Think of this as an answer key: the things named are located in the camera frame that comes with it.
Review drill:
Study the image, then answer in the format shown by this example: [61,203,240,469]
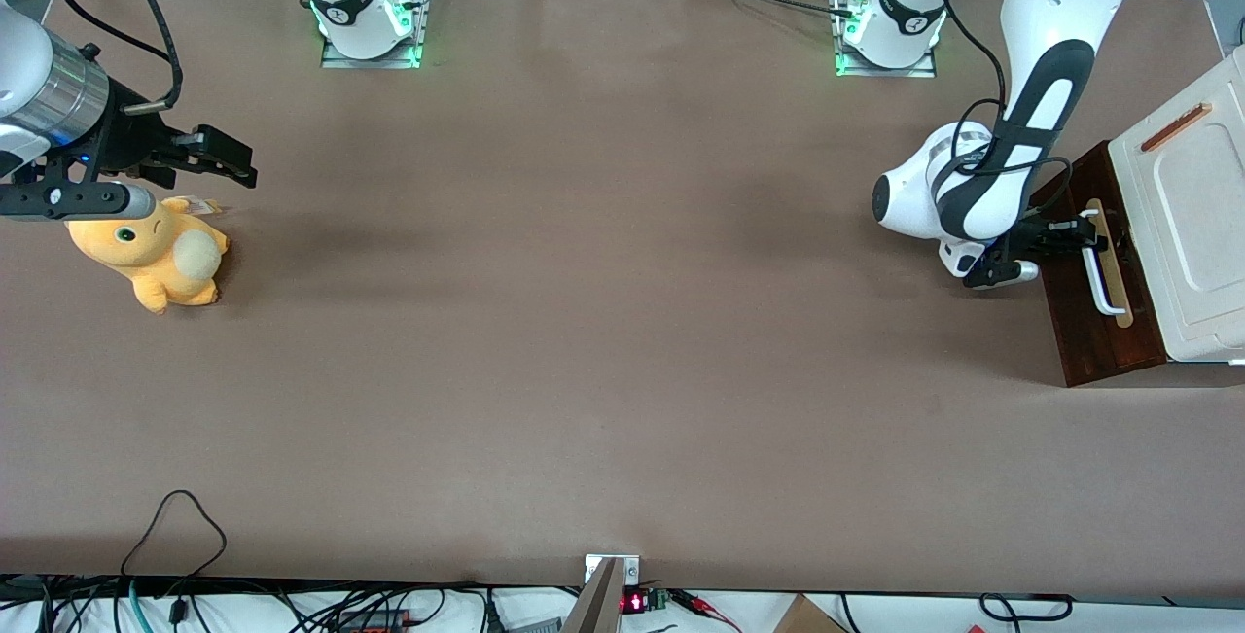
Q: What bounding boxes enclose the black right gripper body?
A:
[44,79,194,192]

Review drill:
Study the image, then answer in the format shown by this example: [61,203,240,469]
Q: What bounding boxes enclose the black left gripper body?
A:
[992,217,1071,270]

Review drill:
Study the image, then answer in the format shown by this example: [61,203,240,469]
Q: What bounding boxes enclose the white drawer handle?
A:
[1078,209,1129,319]

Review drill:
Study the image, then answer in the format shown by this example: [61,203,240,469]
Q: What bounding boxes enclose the dark brown wooden drawer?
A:
[1029,139,1169,389]

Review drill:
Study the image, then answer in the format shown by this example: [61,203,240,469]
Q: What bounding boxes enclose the orange plush toy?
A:
[65,195,231,315]

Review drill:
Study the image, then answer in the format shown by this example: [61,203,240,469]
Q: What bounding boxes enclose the white cabinet body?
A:
[1107,44,1245,367]

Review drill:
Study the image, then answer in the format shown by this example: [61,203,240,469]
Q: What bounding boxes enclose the brown cardboard piece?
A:
[772,593,849,633]

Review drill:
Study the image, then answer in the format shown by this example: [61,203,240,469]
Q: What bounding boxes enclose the orange black device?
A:
[334,608,411,633]

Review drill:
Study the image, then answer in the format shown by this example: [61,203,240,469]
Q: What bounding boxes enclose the red black clip leads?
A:
[669,588,744,632]

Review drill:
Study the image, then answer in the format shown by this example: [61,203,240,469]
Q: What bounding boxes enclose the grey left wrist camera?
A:
[963,261,1041,290]

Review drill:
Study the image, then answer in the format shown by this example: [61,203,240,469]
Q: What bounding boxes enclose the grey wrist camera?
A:
[0,182,158,222]
[963,261,1041,290]

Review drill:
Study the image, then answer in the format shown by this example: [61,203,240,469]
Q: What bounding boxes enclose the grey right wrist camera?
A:
[0,182,158,222]

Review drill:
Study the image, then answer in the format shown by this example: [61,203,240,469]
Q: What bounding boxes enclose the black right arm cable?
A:
[53,0,186,117]

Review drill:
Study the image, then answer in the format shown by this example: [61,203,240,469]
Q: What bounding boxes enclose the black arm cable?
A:
[53,0,186,117]
[932,0,1073,218]

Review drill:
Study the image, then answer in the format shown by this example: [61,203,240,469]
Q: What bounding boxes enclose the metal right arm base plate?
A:
[320,0,432,71]

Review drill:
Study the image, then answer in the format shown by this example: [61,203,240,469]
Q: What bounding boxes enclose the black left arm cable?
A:
[932,0,1073,218]

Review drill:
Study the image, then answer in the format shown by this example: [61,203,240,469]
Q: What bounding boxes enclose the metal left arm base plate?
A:
[834,0,939,80]

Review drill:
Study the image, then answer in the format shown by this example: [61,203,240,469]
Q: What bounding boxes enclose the black looped cable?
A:
[121,489,229,581]

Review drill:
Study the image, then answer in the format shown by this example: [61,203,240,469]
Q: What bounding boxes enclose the black cable loop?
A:
[977,592,1075,622]

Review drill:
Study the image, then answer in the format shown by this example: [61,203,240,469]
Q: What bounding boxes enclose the metal table edge bracket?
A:
[584,553,642,586]

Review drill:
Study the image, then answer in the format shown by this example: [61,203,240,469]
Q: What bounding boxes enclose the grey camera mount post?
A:
[558,558,624,633]

